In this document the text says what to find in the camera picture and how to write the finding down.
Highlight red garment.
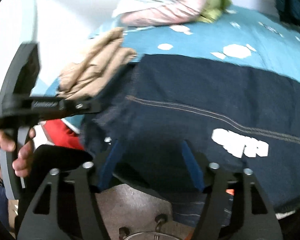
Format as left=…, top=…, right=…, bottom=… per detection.
left=43, top=119, right=84, bottom=150

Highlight green and pink padded jacket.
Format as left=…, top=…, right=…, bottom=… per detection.
left=112, top=0, right=231, bottom=27

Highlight white butterfly print pillow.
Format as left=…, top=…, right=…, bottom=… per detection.
left=0, top=0, right=119, bottom=94

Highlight tan folded trousers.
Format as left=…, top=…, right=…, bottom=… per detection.
left=57, top=27, right=137, bottom=100

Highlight person's left hand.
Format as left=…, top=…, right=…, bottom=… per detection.
left=0, top=128, right=36, bottom=180

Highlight teal patterned bed sheet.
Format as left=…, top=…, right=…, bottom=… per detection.
left=43, top=4, right=300, bottom=136

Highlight dark blue denim jeans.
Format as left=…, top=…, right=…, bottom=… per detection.
left=81, top=55, right=300, bottom=213

